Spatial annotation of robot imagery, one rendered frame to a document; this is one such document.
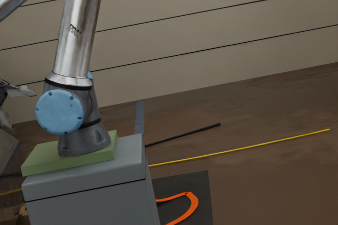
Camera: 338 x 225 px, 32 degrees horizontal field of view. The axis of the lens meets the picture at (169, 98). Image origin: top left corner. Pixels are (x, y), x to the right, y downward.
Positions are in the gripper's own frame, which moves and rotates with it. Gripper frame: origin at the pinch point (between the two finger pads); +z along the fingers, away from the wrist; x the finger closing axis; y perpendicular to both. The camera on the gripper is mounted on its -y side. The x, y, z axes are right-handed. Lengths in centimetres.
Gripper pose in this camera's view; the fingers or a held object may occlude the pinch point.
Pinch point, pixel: (25, 114)
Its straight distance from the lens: 196.7
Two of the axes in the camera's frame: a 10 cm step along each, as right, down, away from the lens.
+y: 0.1, -3.7, 9.3
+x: -5.4, 7.8, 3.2
